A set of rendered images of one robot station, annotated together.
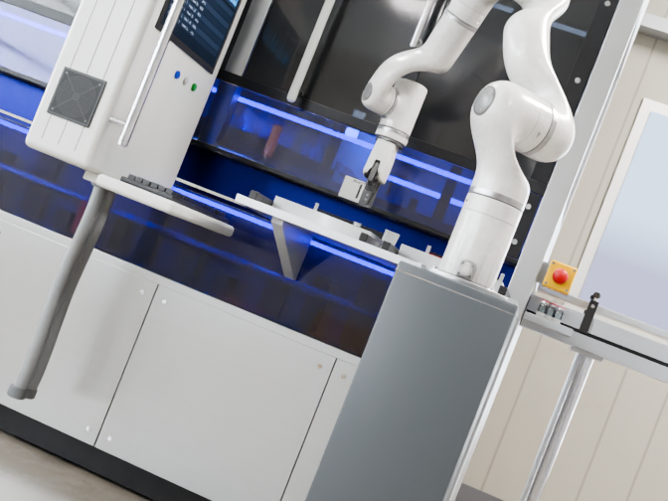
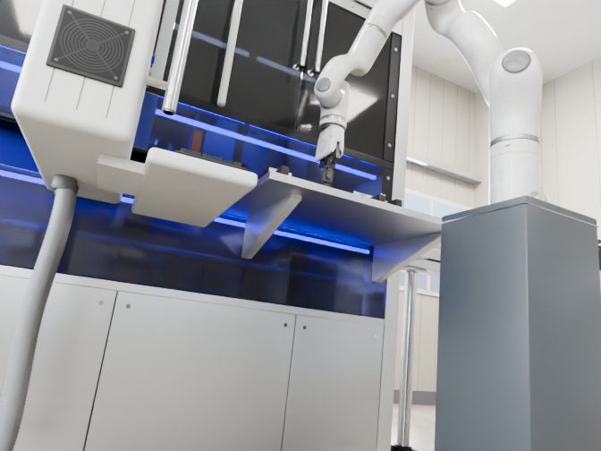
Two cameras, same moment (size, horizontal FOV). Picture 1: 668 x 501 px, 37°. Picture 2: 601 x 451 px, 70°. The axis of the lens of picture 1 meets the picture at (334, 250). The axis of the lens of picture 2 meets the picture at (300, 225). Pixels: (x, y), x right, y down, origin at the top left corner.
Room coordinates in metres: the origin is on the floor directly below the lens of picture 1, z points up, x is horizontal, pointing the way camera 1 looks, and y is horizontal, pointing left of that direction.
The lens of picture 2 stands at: (1.59, 0.76, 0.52)
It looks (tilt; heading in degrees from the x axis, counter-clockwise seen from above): 14 degrees up; 323
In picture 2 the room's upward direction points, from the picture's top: 7 degrees clockwise
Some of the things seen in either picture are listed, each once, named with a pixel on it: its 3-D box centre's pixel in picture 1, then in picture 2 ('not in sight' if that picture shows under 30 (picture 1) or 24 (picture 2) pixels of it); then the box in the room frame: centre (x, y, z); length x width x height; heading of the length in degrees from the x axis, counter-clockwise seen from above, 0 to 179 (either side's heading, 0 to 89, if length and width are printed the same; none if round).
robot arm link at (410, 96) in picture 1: (402, 105); (334, 101); (2.53, -0.03, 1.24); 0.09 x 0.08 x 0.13; 119
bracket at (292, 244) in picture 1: (284, 250); (267, 229); (2.60, 0.12, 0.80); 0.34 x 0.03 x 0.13; 168
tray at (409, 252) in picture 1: (453, 274); not in sight; (2.59, -0.31, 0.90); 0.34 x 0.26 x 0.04; 168
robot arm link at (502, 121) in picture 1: (504, 143); (514, 101); (2.07, -0.25, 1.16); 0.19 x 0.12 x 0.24; 119
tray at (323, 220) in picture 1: (333, 228); not in sight; (2.66, 0.02, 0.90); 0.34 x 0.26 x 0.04; 168
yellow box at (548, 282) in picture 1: (560, 277); not in sight; (2.65, -0.58, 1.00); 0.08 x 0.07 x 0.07; 168
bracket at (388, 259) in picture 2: not in sight; (406, 259); (2.49, -0.37, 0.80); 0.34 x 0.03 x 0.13; 168
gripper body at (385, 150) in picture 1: (382, 159); (330, 143); (2.54, -0.03, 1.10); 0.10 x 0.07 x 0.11; 168
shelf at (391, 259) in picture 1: (385, 258); (342, 223); (2.56, -0.13, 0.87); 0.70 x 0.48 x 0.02; 78
